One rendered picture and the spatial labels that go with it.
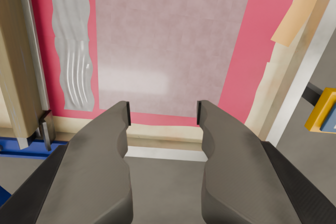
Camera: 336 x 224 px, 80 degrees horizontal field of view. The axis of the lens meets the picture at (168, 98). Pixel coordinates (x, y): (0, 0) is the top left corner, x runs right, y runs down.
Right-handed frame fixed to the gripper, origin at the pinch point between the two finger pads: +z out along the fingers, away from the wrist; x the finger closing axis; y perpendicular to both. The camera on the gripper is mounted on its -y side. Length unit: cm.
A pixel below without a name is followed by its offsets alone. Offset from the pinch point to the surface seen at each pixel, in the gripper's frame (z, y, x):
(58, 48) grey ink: 33.3, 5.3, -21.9
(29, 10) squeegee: 29.6, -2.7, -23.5
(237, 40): 33.4, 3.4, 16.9
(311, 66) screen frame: 29.8, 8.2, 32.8
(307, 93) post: 46, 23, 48
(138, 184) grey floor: 130, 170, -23
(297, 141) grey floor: 129, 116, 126
